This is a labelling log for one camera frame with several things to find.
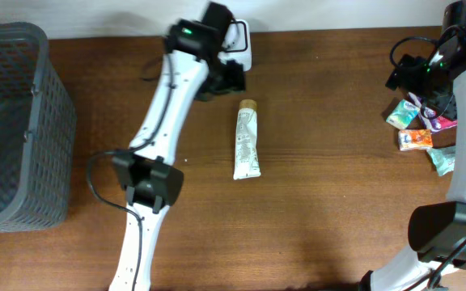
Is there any green small tissue pack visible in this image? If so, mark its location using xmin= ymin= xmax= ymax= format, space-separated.
xmin=386 ymin=99 xmax=420 ymax=130

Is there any pink purple tissue pack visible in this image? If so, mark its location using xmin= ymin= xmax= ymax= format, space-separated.
xmin=408 ymin=93 xmax=458 ymax=133

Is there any orange small tissue pack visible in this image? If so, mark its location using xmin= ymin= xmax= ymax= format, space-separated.
xmin=398 ymin=129 xmax=434 ymax=151

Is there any teal wet wipes pack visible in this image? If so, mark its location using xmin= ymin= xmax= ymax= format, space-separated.
xmin=427 ymin=146 xmax=455 ymax=176

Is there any white tube with brown cap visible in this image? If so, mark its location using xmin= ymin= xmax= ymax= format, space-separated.
xmin=233 ymin=99 xmax=261 ymax=180

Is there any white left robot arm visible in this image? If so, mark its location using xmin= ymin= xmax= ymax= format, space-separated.
xmin=109 ymin=2 xmax=252 ymax=290

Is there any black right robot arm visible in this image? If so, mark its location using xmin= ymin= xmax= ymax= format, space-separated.
xmin=356 ymin=1 xmax=466 ymax=291

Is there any dark grey plastic basket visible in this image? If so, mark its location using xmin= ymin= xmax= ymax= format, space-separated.
xmin=0 ymin=23 xmax=77 ymax=233

